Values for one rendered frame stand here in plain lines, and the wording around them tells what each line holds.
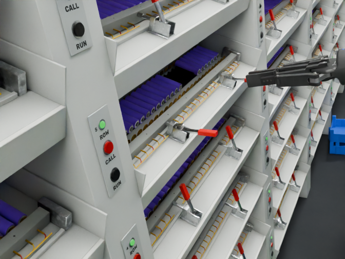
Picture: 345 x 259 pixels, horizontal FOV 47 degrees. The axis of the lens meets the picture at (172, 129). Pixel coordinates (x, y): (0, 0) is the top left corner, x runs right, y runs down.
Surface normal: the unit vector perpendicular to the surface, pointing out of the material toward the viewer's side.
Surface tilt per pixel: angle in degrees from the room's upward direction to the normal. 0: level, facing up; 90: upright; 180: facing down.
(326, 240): 0
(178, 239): 21
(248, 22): 90
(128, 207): 90
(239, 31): 90
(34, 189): 90
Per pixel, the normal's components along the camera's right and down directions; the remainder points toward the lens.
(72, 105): 0.88, 0.09
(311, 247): -0.15, -0.88
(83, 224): -0.46, 0.46
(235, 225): 0.17, -0.80
